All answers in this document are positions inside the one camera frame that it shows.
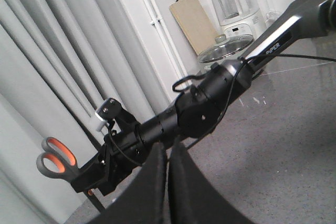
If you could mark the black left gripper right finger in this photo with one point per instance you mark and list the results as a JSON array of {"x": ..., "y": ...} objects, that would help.
[{"x": 192, "y": 199}]

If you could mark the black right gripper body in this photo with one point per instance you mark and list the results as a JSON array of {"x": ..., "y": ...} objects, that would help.
[{"x": 126, "y": 151}]

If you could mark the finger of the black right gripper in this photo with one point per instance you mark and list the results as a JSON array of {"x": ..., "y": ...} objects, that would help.
[{"x": 90, "y": 174}]

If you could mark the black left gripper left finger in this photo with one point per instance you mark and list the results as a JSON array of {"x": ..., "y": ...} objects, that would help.
[{"x": 142, "y": 201}]

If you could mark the grey orange scissors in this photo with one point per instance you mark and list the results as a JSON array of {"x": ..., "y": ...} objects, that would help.
[{"x": 62, "y": 157}]

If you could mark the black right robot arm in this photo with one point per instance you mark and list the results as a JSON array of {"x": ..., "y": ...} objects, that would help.
[{"x": 199, "y": 108}]

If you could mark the grey curtain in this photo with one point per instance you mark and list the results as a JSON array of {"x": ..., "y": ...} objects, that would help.
[{"x": 60, "y": 59}]

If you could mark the green cooking pot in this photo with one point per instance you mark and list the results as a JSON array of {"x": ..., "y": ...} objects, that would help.
[{"x": 226, "y": 48}]

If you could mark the wooden cutting board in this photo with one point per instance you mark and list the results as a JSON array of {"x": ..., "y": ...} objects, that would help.
[{"x": 195, "y": 24}]

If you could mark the white blender appliance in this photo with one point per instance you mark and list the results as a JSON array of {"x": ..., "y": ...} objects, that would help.
[{"x": 239, "y": 17}]

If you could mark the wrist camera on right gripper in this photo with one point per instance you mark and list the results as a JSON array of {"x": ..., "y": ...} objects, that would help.
[{"x": 105, "y": 114}]

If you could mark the white wall pipe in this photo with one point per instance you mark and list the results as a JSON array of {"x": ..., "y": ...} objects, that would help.
[{"x": 158, "y": 22}]

